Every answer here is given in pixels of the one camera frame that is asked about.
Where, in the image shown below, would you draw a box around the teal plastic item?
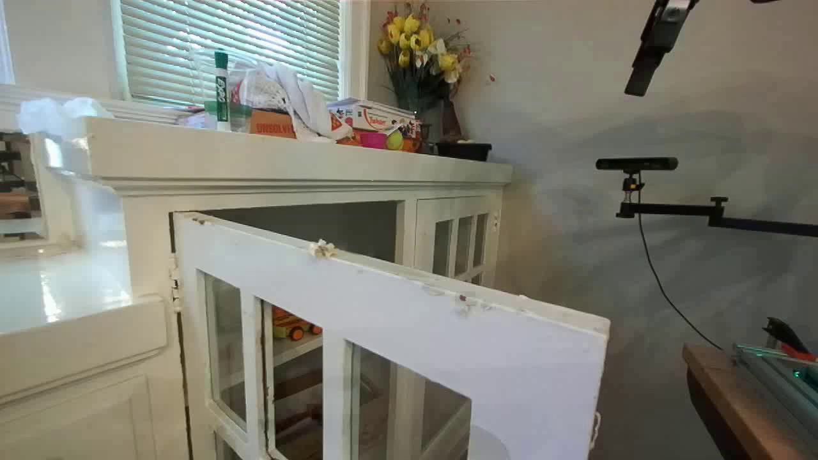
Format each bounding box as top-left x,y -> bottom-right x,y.
733,339 -> 818,430

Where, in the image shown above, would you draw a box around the dark flower vase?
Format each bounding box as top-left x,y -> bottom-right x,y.
387,72 -> 464,149

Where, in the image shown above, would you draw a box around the orange toy food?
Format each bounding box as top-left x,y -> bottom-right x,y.
270,303 -> 325,344

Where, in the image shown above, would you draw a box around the white window blinds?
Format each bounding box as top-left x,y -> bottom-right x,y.
115,0 -> 345,109

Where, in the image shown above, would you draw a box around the brown wooden table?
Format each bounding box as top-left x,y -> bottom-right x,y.
679,339 -> 818,460

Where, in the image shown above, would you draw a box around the yellow flower bouquet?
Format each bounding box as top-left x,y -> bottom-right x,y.
376,3 -> 472,94

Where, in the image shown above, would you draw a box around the black shallow tray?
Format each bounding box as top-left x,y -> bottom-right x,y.
431,139 -> 496,163

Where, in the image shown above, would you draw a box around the white crumpled tissue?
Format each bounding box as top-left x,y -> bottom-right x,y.
174,108 -> 219,134

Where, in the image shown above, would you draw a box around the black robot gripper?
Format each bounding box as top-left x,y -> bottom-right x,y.
623,0 -> 702,99

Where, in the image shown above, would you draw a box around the black camera cable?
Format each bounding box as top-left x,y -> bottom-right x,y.
633,215 -> 727,352

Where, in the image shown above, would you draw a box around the white crumpled plastic bag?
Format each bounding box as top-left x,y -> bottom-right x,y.
14,94 -> 115,140

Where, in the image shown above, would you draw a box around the green marker pen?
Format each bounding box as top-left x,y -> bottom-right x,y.
211,49 -> 232,127

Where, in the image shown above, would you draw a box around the white glass-paned dresser door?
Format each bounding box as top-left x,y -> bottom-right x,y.
170,209 -> 614,460

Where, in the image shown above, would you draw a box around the pink plastic bowl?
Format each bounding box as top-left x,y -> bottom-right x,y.
349,126 -> 391,154

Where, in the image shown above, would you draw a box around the white wooden dresser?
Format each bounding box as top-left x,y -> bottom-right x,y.
0,113 -> 515,460

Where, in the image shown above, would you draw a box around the black stereo camera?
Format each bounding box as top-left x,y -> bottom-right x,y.
592,157 -> 679,174

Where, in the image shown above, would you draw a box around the cream towel with red print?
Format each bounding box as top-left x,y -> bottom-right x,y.
228,58 -> 338,140

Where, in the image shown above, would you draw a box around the white Twister game box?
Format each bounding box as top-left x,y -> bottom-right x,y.
326,96 -> 421,135

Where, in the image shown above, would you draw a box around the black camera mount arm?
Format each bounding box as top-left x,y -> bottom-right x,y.
614,168 -> 818,240

